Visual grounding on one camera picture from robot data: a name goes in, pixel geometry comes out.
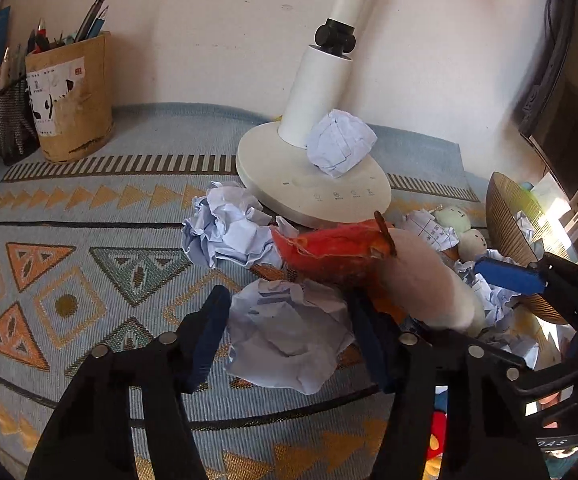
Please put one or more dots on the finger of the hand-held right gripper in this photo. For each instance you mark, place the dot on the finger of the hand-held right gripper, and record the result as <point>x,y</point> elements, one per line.
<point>509,277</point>
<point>519,377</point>

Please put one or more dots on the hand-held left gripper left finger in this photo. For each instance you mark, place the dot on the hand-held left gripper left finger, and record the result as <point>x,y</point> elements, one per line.
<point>209,340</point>

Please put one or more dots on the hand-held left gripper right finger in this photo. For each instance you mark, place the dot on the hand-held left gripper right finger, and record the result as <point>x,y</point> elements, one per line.
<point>370,346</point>

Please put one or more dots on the white paper ball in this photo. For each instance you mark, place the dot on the white paper ball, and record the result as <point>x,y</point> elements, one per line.
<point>229,232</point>
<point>516,346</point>
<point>525,225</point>
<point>339,142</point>
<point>494,297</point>
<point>284,335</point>

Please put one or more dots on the brown ribbed bowl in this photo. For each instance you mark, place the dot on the brown ribbed bowl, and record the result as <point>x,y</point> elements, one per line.
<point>506,230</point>

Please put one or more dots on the pink white plush toy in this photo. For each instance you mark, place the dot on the pink white plush toy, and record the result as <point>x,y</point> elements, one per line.
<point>429,280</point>

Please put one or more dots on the small pale plush toy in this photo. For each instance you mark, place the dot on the small pale plush toy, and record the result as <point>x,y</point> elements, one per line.
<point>451,216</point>
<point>473,243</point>

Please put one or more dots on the crumpled grid paper ball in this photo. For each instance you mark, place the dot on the crumpled grid paper ball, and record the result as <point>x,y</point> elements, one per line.
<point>429,230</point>

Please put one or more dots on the white paper sheet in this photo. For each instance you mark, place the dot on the white paper sheet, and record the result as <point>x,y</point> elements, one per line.
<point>551,192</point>

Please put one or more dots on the red yellow blue plush toy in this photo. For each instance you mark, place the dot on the red yellow blue plush toy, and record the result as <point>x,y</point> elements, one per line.
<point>438,440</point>

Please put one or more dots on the patterned woven table mat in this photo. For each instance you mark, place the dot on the patterned woven table mat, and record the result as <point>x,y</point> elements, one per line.
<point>119,200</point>

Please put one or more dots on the white desk lamp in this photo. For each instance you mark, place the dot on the white desk lamp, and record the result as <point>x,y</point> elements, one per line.
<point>314,95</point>

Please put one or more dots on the brown cardboard pen holder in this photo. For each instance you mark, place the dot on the brown cardboard pen holder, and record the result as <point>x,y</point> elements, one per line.
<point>74,110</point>

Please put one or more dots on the black mesh pen holder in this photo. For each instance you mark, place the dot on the black mesh pen holder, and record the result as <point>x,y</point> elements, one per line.
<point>11,120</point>

